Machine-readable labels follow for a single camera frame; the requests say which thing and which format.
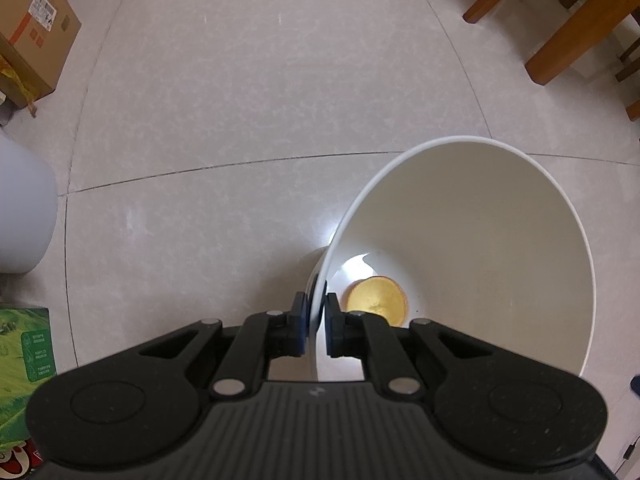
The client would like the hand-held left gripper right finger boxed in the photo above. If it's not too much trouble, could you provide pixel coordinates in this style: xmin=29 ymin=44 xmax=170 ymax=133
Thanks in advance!
xmin=324 ymin=292 xmax=497 ymax=402

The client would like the green printed carton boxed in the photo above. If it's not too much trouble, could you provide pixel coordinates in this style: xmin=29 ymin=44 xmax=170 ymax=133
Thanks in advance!
xmin=0 ymin=305 xmax=60 ymax=448

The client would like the wooden chair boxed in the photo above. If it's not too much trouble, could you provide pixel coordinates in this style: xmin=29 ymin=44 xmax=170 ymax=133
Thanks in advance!
xmin=614 ymin=35 xmax=640 ymax=122

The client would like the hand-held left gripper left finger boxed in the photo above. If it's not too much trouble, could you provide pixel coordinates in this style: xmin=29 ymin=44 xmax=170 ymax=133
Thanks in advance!
xmin=135 ymin=291 xmax=308 ymax=400

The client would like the red printed packet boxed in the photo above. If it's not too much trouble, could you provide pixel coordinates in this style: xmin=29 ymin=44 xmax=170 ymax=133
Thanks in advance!
xmin=0 ymin=437 xmax=46 ymax=480

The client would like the golden round disc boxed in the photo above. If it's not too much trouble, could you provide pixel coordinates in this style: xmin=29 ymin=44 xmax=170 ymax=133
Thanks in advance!
xmin=345 ymin=276 xmax=410 ymax=328

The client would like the brown cardboard box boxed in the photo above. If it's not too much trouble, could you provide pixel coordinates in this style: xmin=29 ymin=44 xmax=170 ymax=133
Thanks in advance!
xmin=0 ymin=0 xmax=82 ymax=109

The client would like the thin black cable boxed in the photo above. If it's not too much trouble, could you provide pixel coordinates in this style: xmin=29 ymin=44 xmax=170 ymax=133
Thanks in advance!
xmin=612 ymin=432 xmax=640 ymax=476

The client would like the white round container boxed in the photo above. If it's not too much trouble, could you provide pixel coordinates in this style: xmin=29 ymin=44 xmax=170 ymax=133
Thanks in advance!
xmin=0 ymin=129 xmax=57 ymax=275

